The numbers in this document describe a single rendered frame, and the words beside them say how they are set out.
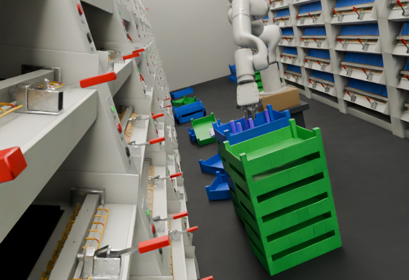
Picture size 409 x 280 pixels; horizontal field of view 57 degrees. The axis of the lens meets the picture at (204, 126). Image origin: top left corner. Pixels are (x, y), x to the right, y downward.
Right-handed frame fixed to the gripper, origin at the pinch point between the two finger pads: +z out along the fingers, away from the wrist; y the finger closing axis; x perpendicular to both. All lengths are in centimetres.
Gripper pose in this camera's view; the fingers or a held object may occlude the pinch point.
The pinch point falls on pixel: (250, 116)
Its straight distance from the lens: 170.0
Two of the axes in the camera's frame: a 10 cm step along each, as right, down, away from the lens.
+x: -3.5, -1.9, -9.2
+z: 0.8, 9.7, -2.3
